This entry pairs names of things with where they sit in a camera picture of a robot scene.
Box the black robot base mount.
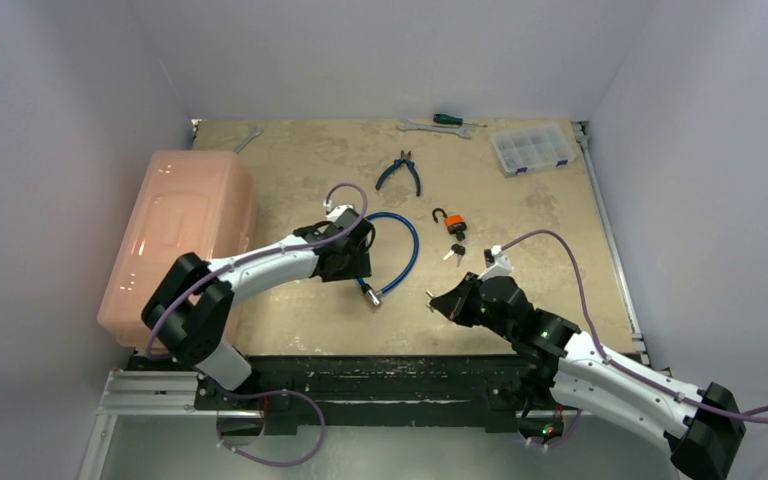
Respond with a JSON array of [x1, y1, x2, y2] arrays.
[[128, 354, 578, 442]]

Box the black-headed key bunch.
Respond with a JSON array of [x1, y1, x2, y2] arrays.
[[443, 243, 466, 267]]

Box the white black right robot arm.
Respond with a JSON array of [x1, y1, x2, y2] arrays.
[[429, 273, 746, 479]]

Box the blue cable lock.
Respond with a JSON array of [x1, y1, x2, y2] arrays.
[[356, 211, 420, 310]]

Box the clear plastic organizer box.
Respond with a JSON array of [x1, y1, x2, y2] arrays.
[[490, 122, 577, 177]]

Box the pink plastic storage box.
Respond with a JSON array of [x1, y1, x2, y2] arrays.
[[97, 150, 258, 349]]

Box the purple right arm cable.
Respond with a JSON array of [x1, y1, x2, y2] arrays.
[[496, 229, 768, 452]]

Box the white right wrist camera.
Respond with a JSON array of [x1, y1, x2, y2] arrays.
[[479, 245, 513, 281]]

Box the small silver keys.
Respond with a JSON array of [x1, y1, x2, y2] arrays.
[[425, 290, 436, 313]]

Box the blue-handled pliers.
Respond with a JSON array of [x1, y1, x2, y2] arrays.
[[375, 150, 422, 197]]

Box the silver wrench near screwdriver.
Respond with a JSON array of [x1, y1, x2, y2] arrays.
[[396, 119, 473, 140]]

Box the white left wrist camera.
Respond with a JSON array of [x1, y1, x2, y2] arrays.
[[325, 204, 358, 229]]

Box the orange black padlock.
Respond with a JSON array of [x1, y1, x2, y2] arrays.
[[432, 208, 468, 242]]

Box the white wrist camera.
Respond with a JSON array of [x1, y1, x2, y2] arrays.
[[479, 245, 513, 281], [325, 204, 358, 229]]

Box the small silver wrench left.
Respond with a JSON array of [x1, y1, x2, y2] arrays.
[[233, 127, 263, 154]]

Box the green-handled screwdriver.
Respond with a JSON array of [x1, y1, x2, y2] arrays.
[[432, 113, 487, 128]]

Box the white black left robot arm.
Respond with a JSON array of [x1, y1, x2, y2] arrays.
[[141, 207, 374, 409]]

